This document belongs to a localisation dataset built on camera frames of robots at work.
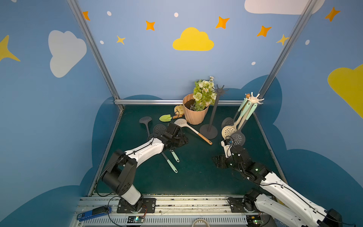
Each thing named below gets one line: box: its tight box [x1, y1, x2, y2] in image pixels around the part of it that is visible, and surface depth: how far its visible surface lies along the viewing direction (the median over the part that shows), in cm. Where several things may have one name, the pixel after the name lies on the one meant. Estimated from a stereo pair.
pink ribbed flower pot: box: [182, 93, 210, 125], surface depth 101 cm
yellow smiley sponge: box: [172, 104, 185, 119], surface depth 117 cm
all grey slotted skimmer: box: [138, 115, 153, 137], surface depth 110 cm
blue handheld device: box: [77, 206, 113, 222], surface depth 70 cm
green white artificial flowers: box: [189, 75, 218, 112], surface depth 95 cm
